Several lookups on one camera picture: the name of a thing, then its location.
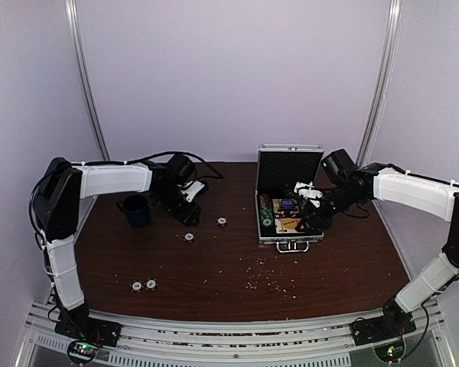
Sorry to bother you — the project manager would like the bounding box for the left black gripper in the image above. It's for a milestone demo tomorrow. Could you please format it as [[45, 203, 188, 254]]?
[[155, 186, 200, 226]]

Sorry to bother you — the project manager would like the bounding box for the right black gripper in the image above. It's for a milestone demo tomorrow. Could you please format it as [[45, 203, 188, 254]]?
[[295, 183, 363, 233]]

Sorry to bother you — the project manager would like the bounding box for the purple round button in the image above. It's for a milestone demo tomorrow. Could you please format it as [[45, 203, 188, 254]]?
[[280, 198, 296, 210]]

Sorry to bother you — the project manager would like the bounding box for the aluminium poker case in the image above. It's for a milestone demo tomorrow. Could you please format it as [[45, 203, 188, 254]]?
[[255, 144, 324, 254]]

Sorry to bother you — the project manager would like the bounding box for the yellow blue card box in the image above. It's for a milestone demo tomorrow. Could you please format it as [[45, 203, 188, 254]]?
[[272, 198, 299, 216]]

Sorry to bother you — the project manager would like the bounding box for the green poker chip front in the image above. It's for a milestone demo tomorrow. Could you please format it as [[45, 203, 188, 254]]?
[[260, 216, 273, 227]]

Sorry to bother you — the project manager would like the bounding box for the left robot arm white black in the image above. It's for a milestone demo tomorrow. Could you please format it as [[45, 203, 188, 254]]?
[[28, 151, 207, 339]]

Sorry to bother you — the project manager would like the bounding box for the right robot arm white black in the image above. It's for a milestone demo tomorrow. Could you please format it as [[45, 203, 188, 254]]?
[[291, 149, 459, 338]]

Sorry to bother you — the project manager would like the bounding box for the dark blue mug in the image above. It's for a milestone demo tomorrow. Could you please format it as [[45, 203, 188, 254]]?
[[116, 194, 151, 229]]

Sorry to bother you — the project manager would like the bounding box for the card deck in case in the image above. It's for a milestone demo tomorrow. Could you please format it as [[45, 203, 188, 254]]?
[[275, 218, 300, 235]]

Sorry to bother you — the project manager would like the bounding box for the chip row in case left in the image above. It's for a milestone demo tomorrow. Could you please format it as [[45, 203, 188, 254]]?
[[259, 194, 273, 216]]

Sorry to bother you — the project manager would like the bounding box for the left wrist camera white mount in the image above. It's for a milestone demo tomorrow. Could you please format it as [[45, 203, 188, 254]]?
[[181, 180, 208, 203]]

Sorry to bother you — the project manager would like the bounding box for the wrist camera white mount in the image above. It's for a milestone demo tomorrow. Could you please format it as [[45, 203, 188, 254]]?
[[293, 182, 324, 208], [181, 180, 208, 203]]

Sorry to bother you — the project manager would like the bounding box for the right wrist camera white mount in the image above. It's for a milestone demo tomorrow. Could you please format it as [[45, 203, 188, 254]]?
[[293, 182, 324, 208]]

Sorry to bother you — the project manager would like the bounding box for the right aluminium frame post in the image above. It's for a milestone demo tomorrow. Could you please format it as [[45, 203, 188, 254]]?
[[356, 0, 403, 167]]

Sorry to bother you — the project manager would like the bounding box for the aluminium frame post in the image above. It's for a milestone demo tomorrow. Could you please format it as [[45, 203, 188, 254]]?
[[356, 0, 403, 167], [64, 0, 110, 161]]

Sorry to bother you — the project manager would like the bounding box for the front aluminium rail base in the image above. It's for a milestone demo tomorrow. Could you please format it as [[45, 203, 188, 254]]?
[[15, 300, 456, 367]]

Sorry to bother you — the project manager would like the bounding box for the left aluminium frame post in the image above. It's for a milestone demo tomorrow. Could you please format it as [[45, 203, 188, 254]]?
[[64, 0, 110, 161]]

